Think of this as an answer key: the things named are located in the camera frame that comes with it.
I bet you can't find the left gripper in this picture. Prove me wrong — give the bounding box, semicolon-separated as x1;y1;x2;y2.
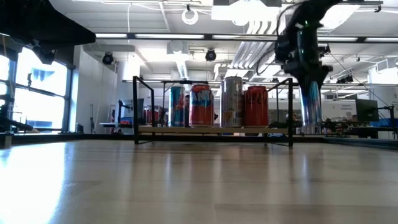
0;0;96;65

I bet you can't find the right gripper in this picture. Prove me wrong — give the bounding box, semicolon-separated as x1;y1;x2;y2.
284;55;333;94

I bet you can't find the blue silver Red Bull can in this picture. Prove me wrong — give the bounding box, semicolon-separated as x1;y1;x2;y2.
169;86;187;128
299;81;323;127

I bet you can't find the red cola can black script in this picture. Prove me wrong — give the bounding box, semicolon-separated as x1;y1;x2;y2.
244;86;269;128

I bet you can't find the red Fanta strawberry can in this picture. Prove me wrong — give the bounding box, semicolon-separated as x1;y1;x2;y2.
189;83;215;128

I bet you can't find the black ceiling track light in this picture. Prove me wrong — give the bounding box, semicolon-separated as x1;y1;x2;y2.
318;43;331;57
335;74;354;84

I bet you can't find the dark background desk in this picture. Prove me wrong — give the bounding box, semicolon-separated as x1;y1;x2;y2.
351;126;398;139

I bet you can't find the black overhead light bar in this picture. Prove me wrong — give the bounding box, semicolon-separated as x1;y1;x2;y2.
95;32;398;44

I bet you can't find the white ceiling light panel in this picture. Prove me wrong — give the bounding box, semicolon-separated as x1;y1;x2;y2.
211;0;280;35

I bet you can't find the person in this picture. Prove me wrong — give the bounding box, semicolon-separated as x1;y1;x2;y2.
185;95;191;127

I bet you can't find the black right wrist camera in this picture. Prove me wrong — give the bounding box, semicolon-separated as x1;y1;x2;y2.
275;32;299;63

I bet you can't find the black wire rack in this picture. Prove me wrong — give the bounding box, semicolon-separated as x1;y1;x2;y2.
132;75;294;147

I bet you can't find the white cable coil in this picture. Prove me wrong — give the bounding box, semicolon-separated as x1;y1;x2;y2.
181;7;199;26

